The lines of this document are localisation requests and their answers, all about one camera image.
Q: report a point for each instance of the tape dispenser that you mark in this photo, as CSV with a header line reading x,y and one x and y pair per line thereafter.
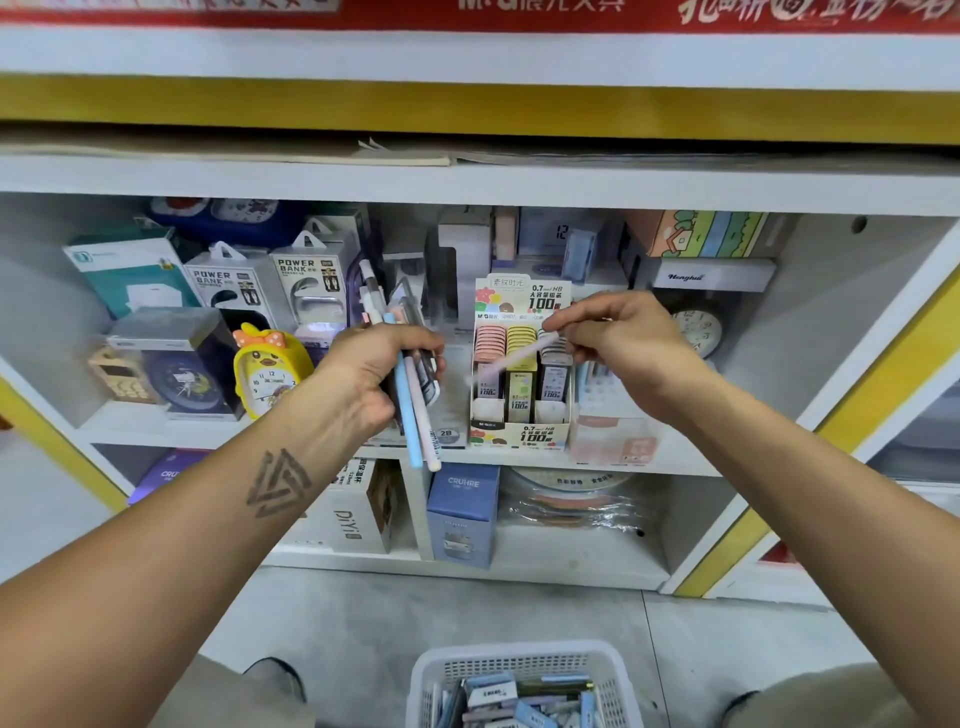
x,y
399,263

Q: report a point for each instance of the grey sneaker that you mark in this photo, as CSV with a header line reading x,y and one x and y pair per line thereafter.
x,y
275,675
740,705

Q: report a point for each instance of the purple translucent container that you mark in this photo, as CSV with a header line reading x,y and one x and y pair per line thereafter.
x,y
342,263

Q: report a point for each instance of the pastel sticky notes pack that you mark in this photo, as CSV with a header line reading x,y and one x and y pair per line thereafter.
x,y
713,234

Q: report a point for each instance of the person's left forearm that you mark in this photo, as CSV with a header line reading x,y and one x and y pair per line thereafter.
x,y
165,593

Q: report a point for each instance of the large white cardboard box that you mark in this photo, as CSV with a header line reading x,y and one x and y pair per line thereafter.
x,y
353,510

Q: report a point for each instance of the blue small carton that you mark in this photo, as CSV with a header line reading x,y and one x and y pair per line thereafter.
x,y
462,518

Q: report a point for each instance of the person's right forearm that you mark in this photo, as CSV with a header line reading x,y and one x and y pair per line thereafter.
x,y
840,540

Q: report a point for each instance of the white refill display box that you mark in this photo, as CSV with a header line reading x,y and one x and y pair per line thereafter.
x,y
518,297

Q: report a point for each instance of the purple box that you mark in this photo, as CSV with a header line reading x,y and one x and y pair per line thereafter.
x,y
165,473

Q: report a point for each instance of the white hanging accessory box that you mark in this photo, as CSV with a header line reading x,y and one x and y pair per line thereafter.
x,y
233,285
315,282

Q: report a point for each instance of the teal white box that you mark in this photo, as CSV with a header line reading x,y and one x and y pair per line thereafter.
x,y
128,270

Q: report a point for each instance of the white tall box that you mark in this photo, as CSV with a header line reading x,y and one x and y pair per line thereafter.
x,y
465,255

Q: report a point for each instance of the white plastic basket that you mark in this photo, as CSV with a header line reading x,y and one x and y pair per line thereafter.
x,y
432,654

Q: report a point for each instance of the clear pink label box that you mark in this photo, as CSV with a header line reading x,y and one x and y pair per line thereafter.
x,y
612,443

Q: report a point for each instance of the white shelf with yellow trim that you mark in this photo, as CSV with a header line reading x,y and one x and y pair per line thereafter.
x,y
495,180

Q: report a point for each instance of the bunch of slim pastel packets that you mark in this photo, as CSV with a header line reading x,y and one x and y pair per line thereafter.
x,y
410,417

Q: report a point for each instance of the red banner strip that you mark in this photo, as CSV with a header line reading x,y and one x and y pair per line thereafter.
x,y
375,12

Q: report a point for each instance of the yellow alarm clock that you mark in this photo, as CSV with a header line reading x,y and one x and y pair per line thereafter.
x,y
270,378

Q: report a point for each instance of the grey digital clock box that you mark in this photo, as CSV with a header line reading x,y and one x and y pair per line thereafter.
x,y
558,240

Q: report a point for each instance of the person's left hand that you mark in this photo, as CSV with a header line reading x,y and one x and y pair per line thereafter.
x,y
368,383

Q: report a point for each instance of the stack of wrapped discs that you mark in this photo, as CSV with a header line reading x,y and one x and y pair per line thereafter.
x,y
578,498

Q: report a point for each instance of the white long box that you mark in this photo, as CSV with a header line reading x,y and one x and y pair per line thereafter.
x,y
713,275

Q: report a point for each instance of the small tan alarm clock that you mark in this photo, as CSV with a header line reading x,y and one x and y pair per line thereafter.
x,y
117,375

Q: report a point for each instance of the white round clock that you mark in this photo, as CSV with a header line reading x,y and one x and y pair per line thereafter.
x,y
699,333

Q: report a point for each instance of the pile of lead refill packets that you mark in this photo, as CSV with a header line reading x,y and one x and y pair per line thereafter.
x,y
518,702

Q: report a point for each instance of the flat cardboard sheets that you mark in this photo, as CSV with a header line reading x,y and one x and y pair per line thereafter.
x,y
630,150

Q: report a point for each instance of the clear boxed dark clock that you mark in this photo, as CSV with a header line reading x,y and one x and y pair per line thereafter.
x,y
173,368

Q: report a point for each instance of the person's right hand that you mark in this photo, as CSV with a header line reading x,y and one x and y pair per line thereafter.
x,y
638,353

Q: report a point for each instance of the slim pale pink packet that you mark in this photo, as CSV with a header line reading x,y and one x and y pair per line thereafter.
x,y
518,353

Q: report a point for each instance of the red white flat box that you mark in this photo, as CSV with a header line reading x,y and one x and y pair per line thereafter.
x,y
777,552

